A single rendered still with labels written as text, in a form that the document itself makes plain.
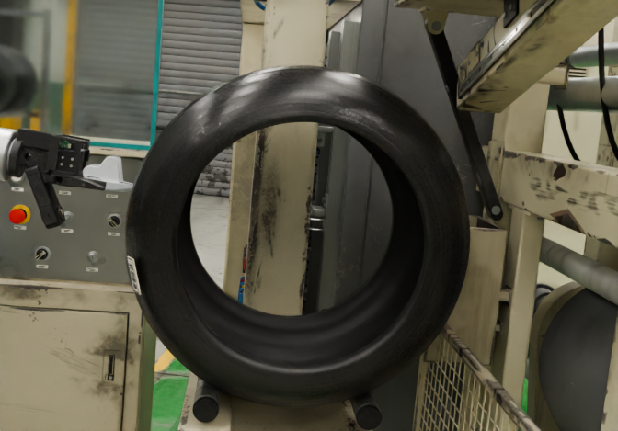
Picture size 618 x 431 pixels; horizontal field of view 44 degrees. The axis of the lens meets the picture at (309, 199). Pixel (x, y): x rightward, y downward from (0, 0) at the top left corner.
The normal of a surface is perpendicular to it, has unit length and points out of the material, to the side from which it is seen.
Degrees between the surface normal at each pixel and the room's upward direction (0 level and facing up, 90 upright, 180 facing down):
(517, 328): 90
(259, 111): 80
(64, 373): 90
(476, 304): 90
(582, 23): 162
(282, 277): 90
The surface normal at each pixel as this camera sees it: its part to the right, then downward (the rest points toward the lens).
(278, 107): 0.04, -0.05
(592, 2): -0.06, 0.98
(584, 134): -0.10, 0.12
